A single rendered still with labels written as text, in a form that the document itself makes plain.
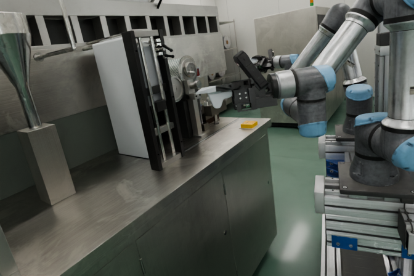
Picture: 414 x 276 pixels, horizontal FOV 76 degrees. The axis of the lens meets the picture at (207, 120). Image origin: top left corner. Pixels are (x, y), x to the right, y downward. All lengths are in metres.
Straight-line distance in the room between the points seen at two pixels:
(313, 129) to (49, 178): 0.87
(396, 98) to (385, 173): 0.29
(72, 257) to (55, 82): 0.79
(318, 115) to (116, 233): 0.63
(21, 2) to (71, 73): 0.32
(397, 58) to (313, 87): 0.24
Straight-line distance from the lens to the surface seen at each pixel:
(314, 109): 0.76
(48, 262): 0.83
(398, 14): 0.85
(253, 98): 0.70
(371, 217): 1.15
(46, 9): 1.41
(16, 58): 1.03
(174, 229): 1.03
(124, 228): 0.83
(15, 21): 1.03
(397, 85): 0.88
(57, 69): 1.37
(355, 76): 1.62
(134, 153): 1.32
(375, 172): 1.06
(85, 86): 1.42
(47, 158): 1.06
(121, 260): 0.91
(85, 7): 1.50
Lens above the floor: 1.34
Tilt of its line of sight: 15 degrees down
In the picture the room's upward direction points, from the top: 9 degrees counter-clockwise
